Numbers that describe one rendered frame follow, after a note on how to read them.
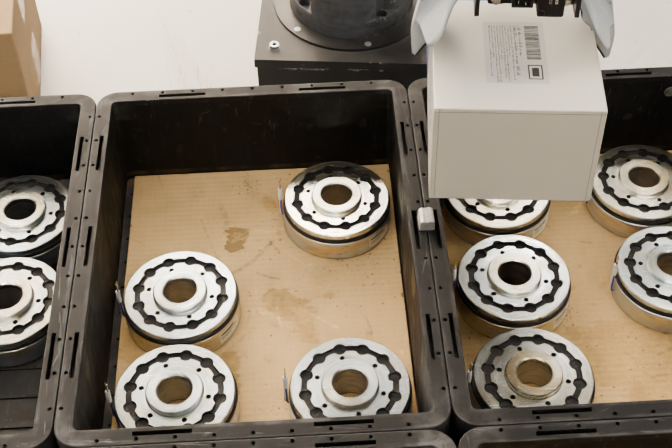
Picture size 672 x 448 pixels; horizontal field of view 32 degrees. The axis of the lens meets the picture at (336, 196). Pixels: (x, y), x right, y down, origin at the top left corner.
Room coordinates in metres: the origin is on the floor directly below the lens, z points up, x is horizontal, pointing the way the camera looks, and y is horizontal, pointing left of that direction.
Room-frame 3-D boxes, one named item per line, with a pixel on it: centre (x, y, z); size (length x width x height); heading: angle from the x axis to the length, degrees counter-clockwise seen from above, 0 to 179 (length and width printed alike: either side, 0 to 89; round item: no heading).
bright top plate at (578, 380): (0.58, -0.16, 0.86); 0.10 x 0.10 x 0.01
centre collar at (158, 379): (0.57, 0.14, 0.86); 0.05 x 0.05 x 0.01
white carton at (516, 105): (0.71, -0.14, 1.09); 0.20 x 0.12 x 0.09; 176
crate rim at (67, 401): (0.68, 0.07, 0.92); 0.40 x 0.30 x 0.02; 2
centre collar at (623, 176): (0.81, -0.30, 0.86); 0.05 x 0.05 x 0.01
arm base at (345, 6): (1.18, -0.03, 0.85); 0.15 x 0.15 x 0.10
